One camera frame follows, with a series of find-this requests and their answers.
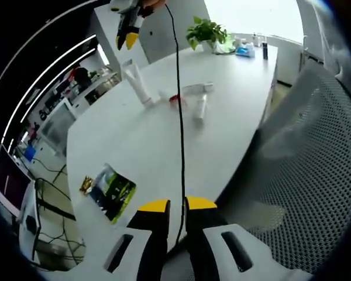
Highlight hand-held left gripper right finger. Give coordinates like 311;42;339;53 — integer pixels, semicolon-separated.
184;195;290;281

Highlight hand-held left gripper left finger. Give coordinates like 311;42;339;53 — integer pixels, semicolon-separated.
81;198;172;281

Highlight white skincare tube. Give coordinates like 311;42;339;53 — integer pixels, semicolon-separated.
121;59;153;108

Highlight large white skincare bottle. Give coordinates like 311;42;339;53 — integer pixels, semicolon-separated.
159;90;188;108

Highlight person's right hand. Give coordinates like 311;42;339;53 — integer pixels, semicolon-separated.
140;0;167;17

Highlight green black packet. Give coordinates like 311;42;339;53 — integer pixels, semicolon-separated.
89;163;137;225

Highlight green potted plant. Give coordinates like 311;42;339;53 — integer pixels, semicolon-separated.
186;16;228;54

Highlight gold foil packet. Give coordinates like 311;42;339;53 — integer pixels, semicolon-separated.
79;175;94;194

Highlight white green plastic bag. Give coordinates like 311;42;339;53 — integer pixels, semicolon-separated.
213;40;235;55

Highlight blue tissue pack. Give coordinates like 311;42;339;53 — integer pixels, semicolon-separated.
235;43;255;58

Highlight white framed panel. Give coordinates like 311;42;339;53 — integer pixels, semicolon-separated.
40;98;77;156

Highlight grey mesh office chair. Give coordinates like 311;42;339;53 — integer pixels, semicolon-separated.
219;63;351;277

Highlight black computer mouse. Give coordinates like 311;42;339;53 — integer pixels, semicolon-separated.
25;215;37;232

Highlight computer monitor purple screen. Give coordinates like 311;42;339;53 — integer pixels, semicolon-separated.
0;143;33;217

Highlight black floor cables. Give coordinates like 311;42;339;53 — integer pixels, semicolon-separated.
35;175;87;264

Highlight black cable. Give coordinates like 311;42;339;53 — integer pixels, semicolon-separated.
164;2;185;249

